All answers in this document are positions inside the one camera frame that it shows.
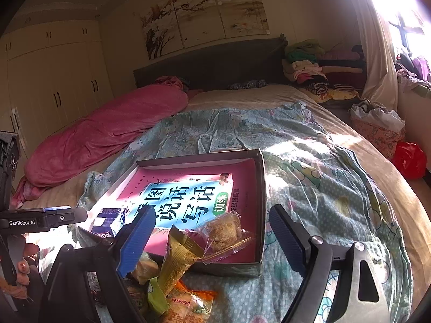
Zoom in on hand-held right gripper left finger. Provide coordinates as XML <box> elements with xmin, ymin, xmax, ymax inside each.
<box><xmin>39</xmin><ymin>205</ymin><xmax>157</xmax><ymax>323</ymax></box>

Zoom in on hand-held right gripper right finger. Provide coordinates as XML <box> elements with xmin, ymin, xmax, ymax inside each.
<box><xmin>269</xmin><ymin>203</ymin><xmax>388</xmax><ymax>323</ymax></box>

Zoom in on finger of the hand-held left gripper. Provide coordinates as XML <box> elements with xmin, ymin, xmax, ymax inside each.
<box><xmin>39</xmin><ymin>206</ymin><xmax>89</xmax><ymax>232</ymax></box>

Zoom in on yellow cake packet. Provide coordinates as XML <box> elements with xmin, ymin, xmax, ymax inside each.
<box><xmin>131</xmin><ymin>252</ymin><xmax>159</xmax><ymax>285</ymax></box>

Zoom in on blue snack packet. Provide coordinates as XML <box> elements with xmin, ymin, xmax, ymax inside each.
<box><xmin>90</xmin><ymin>207</ymin><xmax>130</xmax><ymax>240</ymax></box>

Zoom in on gold snack packet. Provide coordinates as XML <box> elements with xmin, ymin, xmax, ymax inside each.
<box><xmin>157</xmin><ymin>225</ymin><xmax>204</xmax><ymax>297</ymax></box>

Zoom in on clear round cake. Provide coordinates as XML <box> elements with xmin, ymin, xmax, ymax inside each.
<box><xmin>124</xmin><ymin>283</ymin><xmax>149</xmax><ymax>314</ymax></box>

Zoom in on light green snack packet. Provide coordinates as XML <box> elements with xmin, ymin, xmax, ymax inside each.
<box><xmin>146</xmin><ymin>277</ymin><xmax>170</xmax><ymax>317</ymax></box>

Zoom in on grey cardboard box tray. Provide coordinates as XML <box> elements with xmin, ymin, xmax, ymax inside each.
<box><xmin>77</xmin><ymin>149</ymin><xmax>267</xmax><ymax>278</ymax></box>

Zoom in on clear brown pastry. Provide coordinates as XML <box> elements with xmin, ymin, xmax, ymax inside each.
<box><xmin>200</xmin><ymin>210</ymin><xmax>257</xmax><ymax>264</ymax></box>

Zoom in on orange snack packet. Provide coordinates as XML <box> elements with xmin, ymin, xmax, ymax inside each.
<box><xmin>158</xmin><ymin>281</ymin><xmax>217</xmax><ymax>323</ymax></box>

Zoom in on person's left hand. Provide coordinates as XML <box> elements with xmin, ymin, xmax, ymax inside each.
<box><xmin>2</xmin><ymin>242</ymin><xmax>41</xmax><ymax>297</ymax></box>

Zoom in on pink blanket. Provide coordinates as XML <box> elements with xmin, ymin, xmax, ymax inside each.
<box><xmin>10</xmin><ymin>76</ymin><xmax>189</xmax><ymax>209</ymax></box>

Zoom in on cream wardrobe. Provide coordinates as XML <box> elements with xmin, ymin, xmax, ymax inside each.
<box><xmin>0</xmin><ymin>20</ymin><xmax>113</xmax><ymax>162</ymax></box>

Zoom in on beige bed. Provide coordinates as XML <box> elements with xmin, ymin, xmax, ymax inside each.
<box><xmin>20</xmin><ymin>84</ymin><xmax>431</xmax><ymax>276</ymax></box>

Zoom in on pink floral laundry bag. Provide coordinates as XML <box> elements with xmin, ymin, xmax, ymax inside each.
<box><xmin>348</xmin><ymin>99</ymin><xmax>406</xmax><ymax>160</ymax></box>

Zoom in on red plastic bag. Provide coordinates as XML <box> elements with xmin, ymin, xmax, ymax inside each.
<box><xmin>393</xmin><ymin>141</ymin><xmax>427</xmax><ymax>180</ymax></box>

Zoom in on dark floral cloth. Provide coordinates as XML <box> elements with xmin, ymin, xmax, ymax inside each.
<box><xmin>227</xmin><ymin>79</ymin><xmax>266</xmax><ymax>91</ymax></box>

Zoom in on pile of folded clothes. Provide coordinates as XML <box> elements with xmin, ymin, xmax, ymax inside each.
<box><xmin>282</xmin><ymin>38</ymin><xmax>367</xmax><ymax>103</ymax></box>

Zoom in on dark headboard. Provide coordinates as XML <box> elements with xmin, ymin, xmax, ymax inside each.
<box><xmin>134</xmin><ymin>37</ymin><xmax>287</xmax><ymax>91</ymax></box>

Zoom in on beige curtain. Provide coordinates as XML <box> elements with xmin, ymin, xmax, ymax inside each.
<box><xmin>350</xmin><ymin>0</ymin><xmax>399</xmax><ymax>111</ymax></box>

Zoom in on clothes on windowsill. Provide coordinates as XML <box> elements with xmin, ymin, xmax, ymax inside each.
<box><xmin>395</xmin><ymin>50</ymin><xmax>431</xmax><ymax>99</ymax></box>

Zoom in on window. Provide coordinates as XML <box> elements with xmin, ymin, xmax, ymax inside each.
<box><xmin>387</xmin><ymin>3</ymin><xmax>431</xmax><ymax>59</ymax></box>

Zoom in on flower wall painting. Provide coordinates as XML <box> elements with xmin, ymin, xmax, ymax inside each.
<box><xmin>140</xmin><ymin>0</ymin><xmax>272</xmax><ymax>60</ymax></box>

